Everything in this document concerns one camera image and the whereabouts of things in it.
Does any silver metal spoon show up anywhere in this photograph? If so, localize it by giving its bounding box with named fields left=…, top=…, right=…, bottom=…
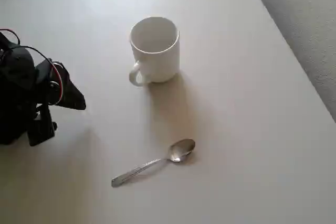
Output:
left=111, top=138, right=196, bottom=188

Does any white ceramic mug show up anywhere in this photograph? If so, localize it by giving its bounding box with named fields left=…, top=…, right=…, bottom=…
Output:
left=128, top=16, right=181, bottom=87

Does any red black servo wire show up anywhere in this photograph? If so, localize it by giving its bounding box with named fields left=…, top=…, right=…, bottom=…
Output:
left=0, top=28, right=21, bottom=45
left=15, top=45, right=65, bottom=104

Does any black gripper camera mount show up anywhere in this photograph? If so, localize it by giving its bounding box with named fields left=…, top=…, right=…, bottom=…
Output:
left=27, top=102, right=58, bottom=146

